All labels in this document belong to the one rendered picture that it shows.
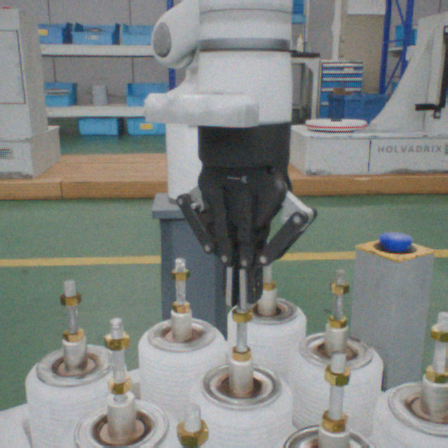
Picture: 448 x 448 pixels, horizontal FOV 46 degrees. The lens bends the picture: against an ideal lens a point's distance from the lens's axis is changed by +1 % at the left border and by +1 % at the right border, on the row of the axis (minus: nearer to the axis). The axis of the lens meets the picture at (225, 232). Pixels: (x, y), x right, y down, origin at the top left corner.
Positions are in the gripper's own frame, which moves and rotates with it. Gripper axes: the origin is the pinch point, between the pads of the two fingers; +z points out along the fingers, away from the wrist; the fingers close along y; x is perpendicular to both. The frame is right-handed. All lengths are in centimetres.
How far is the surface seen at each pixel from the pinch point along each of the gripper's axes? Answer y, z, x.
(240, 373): -0.5, 8.1, 1.0
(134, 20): 572, -101, -615
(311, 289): 29, 35, -82
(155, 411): 3.9, 9.9, 7.6
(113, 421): 4.6, 8.6, 11.7
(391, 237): -4.6, 2.1, -28.7
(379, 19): 195, -82, -621
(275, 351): 2.9, 13.0, -12.2
